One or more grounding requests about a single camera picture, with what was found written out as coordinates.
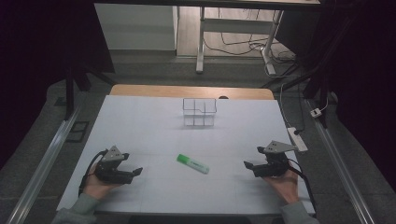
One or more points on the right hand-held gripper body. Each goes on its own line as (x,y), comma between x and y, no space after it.
(274,165)

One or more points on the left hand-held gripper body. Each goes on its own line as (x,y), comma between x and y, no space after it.
(109,172)

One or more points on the person's left hand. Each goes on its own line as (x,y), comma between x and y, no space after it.
(96,186)

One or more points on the person's right hand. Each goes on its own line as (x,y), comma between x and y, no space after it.
(285,186)

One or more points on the white power strip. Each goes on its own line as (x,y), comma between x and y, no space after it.
(297,138)

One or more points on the white table cover sheet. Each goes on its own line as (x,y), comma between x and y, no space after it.
(174,146)

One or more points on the green highlighter pen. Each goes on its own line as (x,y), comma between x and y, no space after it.
(193,163)

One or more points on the small white adapter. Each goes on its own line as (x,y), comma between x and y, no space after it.
(316,113)

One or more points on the clear plastic organizer box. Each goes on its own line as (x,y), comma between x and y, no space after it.
(199,112)

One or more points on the wooden table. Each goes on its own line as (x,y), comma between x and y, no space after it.
(174,90)

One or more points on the black metal stand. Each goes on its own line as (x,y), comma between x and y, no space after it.
(70,90)
(314,81)

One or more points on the dark curtain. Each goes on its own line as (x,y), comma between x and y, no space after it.
(364,87)
(37,62)

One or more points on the black floor frame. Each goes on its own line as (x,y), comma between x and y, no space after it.
(77,131)

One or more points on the aluminium rail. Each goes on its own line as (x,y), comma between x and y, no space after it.
(339,174)
(43,168)

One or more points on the white desk frame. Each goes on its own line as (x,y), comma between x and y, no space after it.
(232,25)

